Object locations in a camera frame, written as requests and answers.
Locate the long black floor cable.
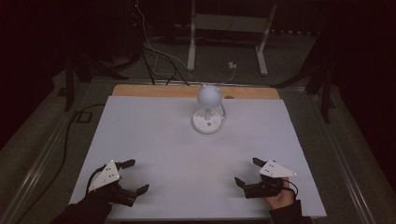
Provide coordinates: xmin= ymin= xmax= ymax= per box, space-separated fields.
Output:
xmin=13 ymin=103 xmax=106 ymax=224

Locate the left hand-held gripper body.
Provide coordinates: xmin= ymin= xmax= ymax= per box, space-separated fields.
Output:
xmin=88 ymin=160 xmax=138 ymax=208

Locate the black floor cable bundle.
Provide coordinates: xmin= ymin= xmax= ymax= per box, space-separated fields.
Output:
xmin=139 ymin=43 xmax=191 ymax=87

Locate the person's right hand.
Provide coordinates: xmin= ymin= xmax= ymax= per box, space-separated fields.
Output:
xmin=264 ymin=177 xmax=297 ymax=210

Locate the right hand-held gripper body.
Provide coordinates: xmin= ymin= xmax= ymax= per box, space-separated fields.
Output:
xmin=244 ymin=160 xmax=298 ymax=200

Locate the thin white floor cable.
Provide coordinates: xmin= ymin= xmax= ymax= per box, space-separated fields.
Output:
xmin=134 ymin=0 xmax=237 ymax=85

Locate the white metal stand frame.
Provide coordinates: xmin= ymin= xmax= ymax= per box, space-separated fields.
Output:
xmin=186 ymin=0 xmax=278 ymax=77

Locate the white table mat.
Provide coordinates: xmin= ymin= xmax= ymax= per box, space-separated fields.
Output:
xmin=68 ymin=94 xmax=328 ymax=221

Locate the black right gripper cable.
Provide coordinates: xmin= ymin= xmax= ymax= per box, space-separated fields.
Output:
xmin=281 ymin=178 xmax=300 ymax=199

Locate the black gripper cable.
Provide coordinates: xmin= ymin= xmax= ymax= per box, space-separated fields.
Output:
xmin=85 ymin=164 xmax=108 ymax=196
xmin=281 ymin=178 xmax=300 ymax=199

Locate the metal floor rail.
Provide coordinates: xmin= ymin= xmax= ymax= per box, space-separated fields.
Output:
xmin=307 ymin=92 xmax=378 ymax=224
xmin=0 ymin=116 xmax=80 ymax=224

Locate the small black floor box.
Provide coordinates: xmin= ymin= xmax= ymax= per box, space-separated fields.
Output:
xmin=74 ymin=110 xmax=93 ymax=124

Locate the black tripod stand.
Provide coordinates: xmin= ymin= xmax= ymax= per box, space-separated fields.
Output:
xmin=64 ymin=52 xmax=131 ymax=113
xmin=270 ymin=31 xmax=336 ymax=124

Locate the white round-headed desk lamp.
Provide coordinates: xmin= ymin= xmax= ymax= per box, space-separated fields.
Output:
xmin=191 ymin=83 xmax=226 ymax=135

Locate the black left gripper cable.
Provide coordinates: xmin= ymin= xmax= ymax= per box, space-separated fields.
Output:
xmin=85 ymin=164 xmax=108 ymax=196

